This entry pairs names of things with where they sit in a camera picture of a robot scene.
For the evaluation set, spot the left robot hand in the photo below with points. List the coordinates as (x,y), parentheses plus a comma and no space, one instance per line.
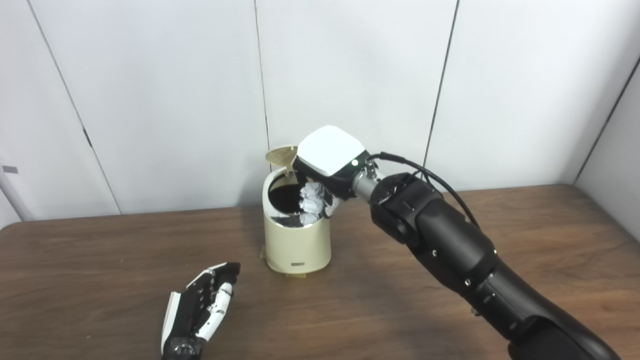
(187,315)

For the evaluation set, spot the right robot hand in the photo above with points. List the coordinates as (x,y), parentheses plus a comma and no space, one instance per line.
(330,150)

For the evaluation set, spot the cream round bin lid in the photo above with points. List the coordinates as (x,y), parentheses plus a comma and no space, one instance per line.
(280,156)

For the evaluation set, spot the white paper ball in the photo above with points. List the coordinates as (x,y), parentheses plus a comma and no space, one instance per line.
(312,200)

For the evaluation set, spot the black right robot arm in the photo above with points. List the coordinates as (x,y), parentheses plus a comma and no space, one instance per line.
(460,250)

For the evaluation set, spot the black bin liner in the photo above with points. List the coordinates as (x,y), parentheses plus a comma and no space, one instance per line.
(284,197)

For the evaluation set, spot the cream-colored bin body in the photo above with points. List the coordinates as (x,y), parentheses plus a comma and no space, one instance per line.
(297,245)

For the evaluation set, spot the small gray wall tag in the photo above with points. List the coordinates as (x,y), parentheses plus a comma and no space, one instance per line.
(10,169)

